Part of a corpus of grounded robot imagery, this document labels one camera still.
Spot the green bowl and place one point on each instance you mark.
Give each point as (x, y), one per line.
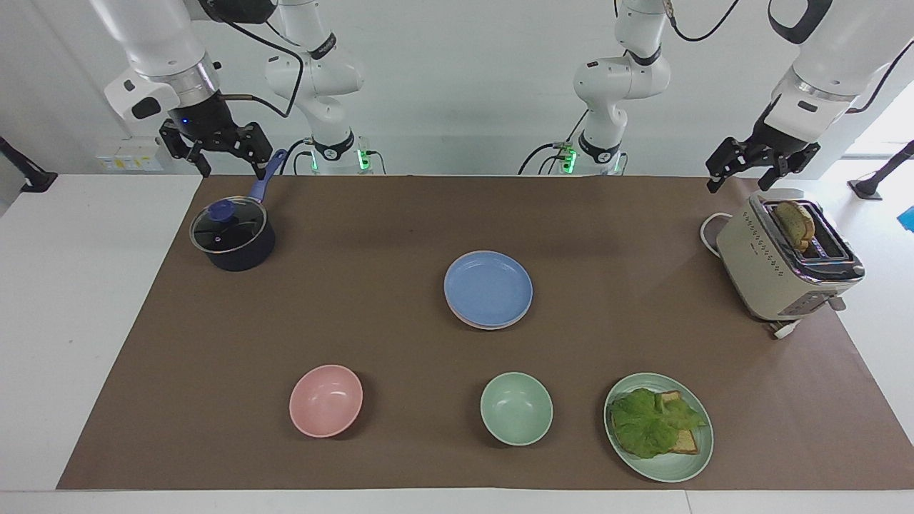
(516, 408)

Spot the white wall socket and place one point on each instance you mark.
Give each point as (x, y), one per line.
(130, 157)

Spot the green lettuce leaf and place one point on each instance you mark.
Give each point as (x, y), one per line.
(646, 425)

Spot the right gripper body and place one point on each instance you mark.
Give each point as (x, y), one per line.
(203, 120)

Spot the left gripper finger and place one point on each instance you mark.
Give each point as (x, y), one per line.
(725, 160)
(789, 163)

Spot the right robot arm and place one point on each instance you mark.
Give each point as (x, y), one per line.
(163, 43)

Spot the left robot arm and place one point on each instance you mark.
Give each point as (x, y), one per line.
(832, 50)

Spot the dark blue saucepan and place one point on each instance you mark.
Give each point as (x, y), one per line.
(243, 253)

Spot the toasted bread slice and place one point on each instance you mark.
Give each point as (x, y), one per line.
(687, 442)

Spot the bread slice with dark specks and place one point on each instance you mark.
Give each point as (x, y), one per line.
(796, 223)

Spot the black stand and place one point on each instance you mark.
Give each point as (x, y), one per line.
(875, 182)
(32, 175)

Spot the pink bowl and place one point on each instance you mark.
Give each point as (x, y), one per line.
(325, 401)

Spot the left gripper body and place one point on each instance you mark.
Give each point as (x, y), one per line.
(775, 139)

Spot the blue plate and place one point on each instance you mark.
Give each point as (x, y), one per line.
(488, 288)

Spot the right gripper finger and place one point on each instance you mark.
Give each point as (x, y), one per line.
(178, 146)
(255, 146)

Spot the glass lid with blue knob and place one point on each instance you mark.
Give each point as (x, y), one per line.
(228, 225)

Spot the blue object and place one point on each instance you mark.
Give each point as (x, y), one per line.
(907, 218)

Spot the green plate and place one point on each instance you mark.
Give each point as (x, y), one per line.
(664, 467)

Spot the beige toaster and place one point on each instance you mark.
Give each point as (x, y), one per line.
(764, 275)

